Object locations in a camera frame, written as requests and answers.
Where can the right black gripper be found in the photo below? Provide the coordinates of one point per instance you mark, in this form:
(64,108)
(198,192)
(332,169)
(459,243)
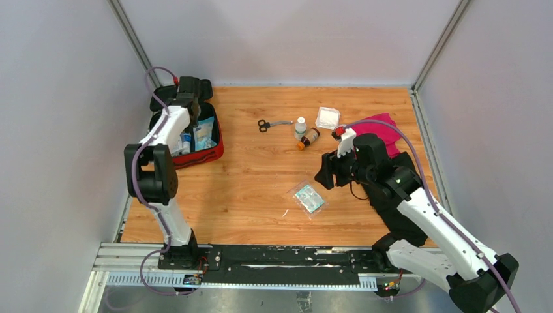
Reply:
(330,164)

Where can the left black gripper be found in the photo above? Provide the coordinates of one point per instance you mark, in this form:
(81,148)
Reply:
(194,123)

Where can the blue plaster pack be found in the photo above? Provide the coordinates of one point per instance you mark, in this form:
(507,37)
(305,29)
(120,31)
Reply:
(203,134)

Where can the white blue small bottle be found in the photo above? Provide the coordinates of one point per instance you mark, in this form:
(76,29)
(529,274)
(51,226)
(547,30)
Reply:
(186,143)

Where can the white gauze pack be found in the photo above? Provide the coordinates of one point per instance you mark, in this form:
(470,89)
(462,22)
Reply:
(328,118)

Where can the black handled scissors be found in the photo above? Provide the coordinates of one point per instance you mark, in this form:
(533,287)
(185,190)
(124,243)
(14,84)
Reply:
(264,125)

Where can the teal topped blister bag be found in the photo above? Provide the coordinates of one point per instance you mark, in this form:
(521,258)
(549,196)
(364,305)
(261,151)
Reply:
(176,148)

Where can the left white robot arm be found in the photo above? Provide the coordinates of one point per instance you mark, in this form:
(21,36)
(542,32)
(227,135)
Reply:
(152,177)

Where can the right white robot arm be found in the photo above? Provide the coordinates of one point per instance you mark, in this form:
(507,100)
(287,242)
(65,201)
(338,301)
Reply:
(473,275)

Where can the red black medicine case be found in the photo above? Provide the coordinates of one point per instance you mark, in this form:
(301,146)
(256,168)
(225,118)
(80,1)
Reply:
(168,94)

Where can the teal bandage plastic bag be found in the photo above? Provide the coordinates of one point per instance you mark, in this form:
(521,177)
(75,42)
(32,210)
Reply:
(308,199)

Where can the brown syrup bottle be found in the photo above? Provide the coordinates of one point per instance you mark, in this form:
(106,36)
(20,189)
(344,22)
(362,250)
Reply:
(308,139)

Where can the white pill bottle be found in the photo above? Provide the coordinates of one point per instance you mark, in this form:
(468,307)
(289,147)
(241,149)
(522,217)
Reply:
(300,128)

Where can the pink cloth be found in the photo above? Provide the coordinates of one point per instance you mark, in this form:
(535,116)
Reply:
(388,135)

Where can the black cloth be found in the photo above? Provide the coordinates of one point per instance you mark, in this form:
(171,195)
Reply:
(398,224)

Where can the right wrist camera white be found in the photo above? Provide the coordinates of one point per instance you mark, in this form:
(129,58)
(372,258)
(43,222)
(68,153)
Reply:
(346,142)

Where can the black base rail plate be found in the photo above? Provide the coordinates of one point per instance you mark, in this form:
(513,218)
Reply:
(269,265)

